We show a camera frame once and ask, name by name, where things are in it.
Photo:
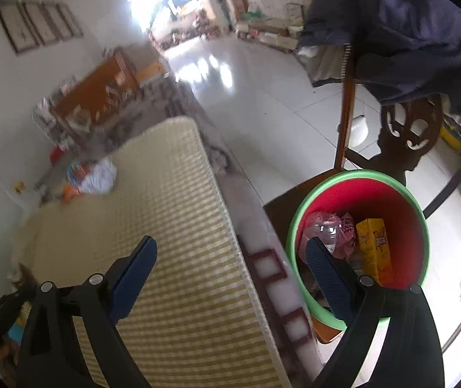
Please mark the wooden partition shelf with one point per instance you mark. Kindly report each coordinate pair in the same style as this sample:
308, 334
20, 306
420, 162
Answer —
232, 0

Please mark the red plastic bag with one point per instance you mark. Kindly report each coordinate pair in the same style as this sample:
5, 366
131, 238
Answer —
58, 154

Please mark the white round container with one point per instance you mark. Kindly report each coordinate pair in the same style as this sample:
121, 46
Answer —
360, 129

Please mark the small yellow object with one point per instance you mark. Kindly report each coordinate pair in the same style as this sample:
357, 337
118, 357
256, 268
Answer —
19, 188

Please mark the clear plastic bag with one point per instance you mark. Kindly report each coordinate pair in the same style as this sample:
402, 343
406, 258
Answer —
99, 178
319, 226

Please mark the yellow striped mat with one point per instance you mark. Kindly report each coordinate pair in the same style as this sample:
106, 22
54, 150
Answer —
174, 210

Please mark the blue printed wrapper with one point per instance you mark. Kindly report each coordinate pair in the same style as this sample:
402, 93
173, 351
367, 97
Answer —
77, 173

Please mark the orange wooden cabinet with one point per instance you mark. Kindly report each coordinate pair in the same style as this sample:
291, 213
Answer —
93, 89

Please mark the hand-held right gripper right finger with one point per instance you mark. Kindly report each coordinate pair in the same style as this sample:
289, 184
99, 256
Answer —
327, 283

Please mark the orange wrapper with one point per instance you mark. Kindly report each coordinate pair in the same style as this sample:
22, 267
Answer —
72, 194

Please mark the low television cabinet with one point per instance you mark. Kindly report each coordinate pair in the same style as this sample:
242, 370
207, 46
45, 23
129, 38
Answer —
271, 36

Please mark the brown cloth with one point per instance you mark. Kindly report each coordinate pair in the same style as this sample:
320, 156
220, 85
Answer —
24, 277

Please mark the red bucket with green rim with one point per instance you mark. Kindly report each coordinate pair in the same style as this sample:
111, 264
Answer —
376, 198

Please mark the yellow container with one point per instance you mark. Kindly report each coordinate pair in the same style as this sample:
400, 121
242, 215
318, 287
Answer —
454, 137

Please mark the yellow carton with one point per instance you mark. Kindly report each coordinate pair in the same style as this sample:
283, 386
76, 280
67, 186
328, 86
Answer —
374, 250

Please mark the purple jacket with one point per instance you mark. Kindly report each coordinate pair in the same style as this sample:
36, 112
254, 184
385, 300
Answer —
408, 36

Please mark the dark wooden chair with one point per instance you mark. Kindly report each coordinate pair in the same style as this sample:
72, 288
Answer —
345, 121

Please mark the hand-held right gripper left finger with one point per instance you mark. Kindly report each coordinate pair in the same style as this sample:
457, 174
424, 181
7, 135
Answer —
133, 279

